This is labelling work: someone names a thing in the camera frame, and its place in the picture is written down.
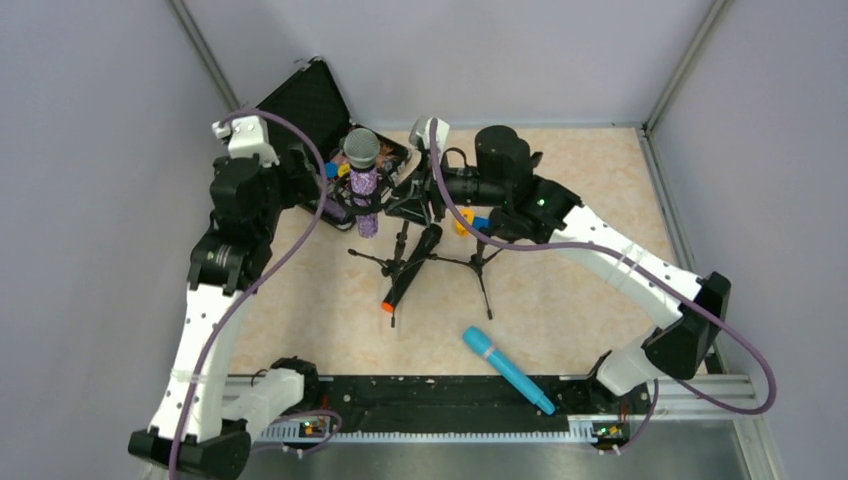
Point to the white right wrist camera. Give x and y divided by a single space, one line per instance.
428 133

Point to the blue dealer button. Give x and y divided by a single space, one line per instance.
331 170

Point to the yellow toy traffic light block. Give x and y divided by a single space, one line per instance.
467 216

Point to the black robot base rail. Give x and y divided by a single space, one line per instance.
463 404

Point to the black round base stand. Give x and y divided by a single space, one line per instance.
513 172

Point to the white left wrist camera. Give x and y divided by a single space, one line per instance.
246 137

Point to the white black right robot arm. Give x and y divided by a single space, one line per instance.
687 310

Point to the black poker chip case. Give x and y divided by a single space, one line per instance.
312 101

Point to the red tan chip stack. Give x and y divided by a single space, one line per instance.
391 155

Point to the purple chip stack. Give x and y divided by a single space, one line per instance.
335 214

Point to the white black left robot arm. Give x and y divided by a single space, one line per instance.
193 431

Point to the purple glitter microphone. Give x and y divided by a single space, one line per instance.
361 148

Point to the teal blue microphone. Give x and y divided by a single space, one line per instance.
480 344

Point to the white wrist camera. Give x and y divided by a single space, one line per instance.
428 133
246 137

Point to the black orange-tipped microphone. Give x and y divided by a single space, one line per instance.
403 272

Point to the blue toy block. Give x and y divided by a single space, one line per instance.
480 223

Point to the black tripod mic stand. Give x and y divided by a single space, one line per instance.
477 263

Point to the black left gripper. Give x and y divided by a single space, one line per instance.
308 183

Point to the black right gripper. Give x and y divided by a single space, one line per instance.
429 192

